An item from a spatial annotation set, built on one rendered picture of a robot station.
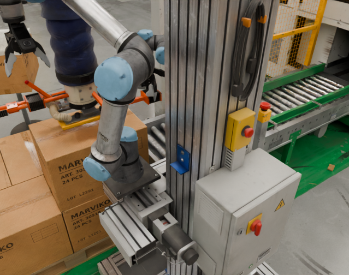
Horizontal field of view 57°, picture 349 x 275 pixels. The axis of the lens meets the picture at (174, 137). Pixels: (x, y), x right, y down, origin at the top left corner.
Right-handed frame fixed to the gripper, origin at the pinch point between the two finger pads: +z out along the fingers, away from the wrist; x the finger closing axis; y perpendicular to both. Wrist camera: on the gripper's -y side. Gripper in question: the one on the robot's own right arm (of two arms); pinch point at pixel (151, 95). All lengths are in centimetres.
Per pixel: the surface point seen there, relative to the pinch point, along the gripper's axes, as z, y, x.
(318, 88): 66, -208, -31
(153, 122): 60, -31, -57
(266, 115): 21, -65, 26
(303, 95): 65, -181, -28
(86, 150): 25.9, 38.3, -6.2
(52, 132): 24, 50, -30
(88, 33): -32.8, 23.5, -18.9
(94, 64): -16.5, 23.1, -17.9
